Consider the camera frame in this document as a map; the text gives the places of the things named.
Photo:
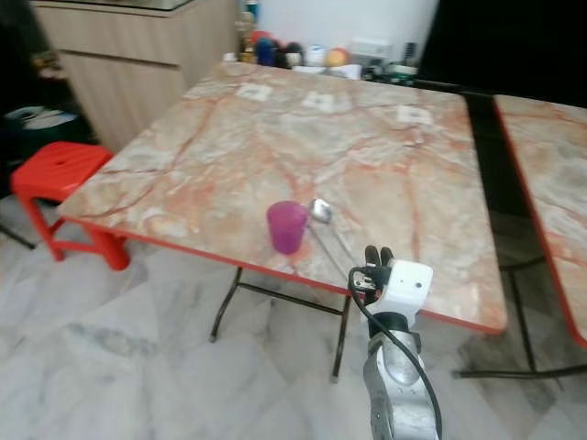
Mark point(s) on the white paper tag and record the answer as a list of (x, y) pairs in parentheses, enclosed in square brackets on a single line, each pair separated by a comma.
[(414, 115), (319, 101)]

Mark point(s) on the small white cup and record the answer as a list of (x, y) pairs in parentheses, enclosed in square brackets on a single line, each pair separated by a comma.
[(315, 55)]

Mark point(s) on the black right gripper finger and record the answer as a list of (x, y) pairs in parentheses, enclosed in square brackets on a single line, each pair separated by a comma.
[(386, 256), (371, 256)]

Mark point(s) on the red plastic stool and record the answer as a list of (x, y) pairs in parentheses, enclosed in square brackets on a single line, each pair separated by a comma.
[(60, 171)]

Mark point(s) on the dark blue round jar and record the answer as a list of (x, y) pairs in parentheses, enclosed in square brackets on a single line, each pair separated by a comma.
[(266, 51)]

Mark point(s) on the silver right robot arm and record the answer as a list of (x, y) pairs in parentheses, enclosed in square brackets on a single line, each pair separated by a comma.
[(396, 380)]

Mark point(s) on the golden bottle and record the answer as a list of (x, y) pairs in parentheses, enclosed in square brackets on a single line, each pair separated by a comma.
[(246, 38)]

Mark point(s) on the purple plastic cup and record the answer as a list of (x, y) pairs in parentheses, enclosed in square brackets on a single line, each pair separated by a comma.
[(287, 227)]

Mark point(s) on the orange round fruit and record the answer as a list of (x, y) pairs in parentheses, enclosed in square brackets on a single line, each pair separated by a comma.
[(337, 57)]

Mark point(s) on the marble-top folding table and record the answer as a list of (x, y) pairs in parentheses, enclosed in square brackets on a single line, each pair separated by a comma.
[(293, 147)]

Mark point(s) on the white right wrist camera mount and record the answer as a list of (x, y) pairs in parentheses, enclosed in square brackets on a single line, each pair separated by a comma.
[(408, 284)]

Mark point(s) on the dark bin with papers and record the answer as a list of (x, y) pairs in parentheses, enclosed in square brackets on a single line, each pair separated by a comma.
[(32, 119)]

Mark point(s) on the thin silver metal utensil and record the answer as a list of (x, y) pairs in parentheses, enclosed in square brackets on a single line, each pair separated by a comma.
[(326, 243)]

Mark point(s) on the marble-top table with red rim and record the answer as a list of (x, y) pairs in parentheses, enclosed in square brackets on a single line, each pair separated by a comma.
[(550, 174)]

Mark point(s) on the silver metal spoon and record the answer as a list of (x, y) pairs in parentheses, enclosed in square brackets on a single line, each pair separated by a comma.
[(320, 211)]

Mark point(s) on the light wooden cabinet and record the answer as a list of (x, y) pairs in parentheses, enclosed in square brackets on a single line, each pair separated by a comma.
[(138, 60)]

